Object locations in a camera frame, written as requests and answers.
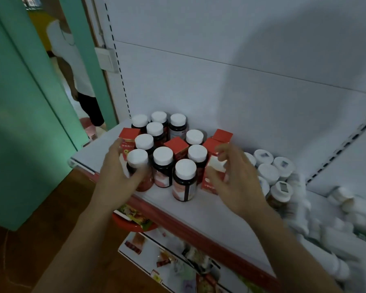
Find person's right hand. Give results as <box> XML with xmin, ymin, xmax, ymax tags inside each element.
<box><xmin>206</xmin><ymin>143</ymin><xmax>271</xmax><ymax>222</ymax></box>

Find person's left hand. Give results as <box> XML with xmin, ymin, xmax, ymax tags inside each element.
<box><xmin>93</xmin><ymin>139</ymin><xmax>153</xmax><ymax>210</ymax></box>

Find red and white carton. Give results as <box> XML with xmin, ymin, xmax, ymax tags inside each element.
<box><xmin>201</xmin><ymin>138</ymin><xmax>230</xmax><ymax>195</ymax></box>

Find dark pill bottle white cap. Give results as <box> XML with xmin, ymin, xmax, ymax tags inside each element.
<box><xmin>126</xmin><ymin>149</ymin><xmax>155</xmax><ymax>192</ymax></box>

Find person's left forearm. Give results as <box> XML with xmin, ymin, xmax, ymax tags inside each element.
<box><xmin>32</xmin><ymin>198</ymin><xmax>125</xmax><ymax>293</ymax></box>

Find person's right forearm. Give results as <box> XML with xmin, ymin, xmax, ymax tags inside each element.
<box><xmin>248</xmin><ymin>206</ymin><xmax>343</xmax><ymax>293</ymax></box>

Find cluster of dark supplement bottles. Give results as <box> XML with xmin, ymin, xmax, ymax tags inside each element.
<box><xmin>131</xmin><ymin>111</ymin><xmax>208</xmax><ymax>202</ymax></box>

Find colourful snack packets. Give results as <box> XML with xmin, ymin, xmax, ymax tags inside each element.
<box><xmin>114</xmin><ymin>204</ymin><xmax>154</xmax><ymax>227</ymax></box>

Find red plastic bowl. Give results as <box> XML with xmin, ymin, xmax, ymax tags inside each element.
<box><xmin>111</xmin><ymin>207</ymin><xmax>159</xmax><ymax>233</ymax></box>

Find group of upright white-capped jars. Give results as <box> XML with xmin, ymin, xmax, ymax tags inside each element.
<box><xmin>243</xmin><ymin>149</ymin><xmax>296</xmax><ymax>211</ymax></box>

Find red shelf edge strip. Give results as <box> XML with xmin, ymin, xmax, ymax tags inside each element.
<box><xmin>70</xmin><ymin>160</ymin><xmax>282</xmax><ymax>293</ymax></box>

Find red plastic stool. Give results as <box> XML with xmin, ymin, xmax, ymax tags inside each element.
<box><xmin>79</xmin><ymin>117</ymin><xmax>99</xmax><ymax>141</ymax></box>

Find white cardboard box of snacks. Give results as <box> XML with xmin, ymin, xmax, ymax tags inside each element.
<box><xmin>117</xmin><ymin>230</ymin><xmax>281</xmax><ymax>293</ymax></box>

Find white metal shelf unit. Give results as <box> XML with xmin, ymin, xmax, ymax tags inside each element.
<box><xmin>69</xmin><ymin>0</ymin><xmax>366</xmax><ymax>293</ymax></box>

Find green door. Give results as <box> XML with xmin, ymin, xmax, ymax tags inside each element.
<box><xmin>0</xmin><ymin>0</ymin><xmax>91</xmax><ymax>232</ymax></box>

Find pile of white plastic bottles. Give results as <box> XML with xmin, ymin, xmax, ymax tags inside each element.
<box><xmin>282</xmin><ymin>172</ymin><xmax>366</xmax><ymax>293</ymax></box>

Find white wall switch box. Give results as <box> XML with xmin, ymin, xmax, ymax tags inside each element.
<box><xmin>95</xmin><ymin>46</ymin><xmax>120</xmax><ymax>73</ymax></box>

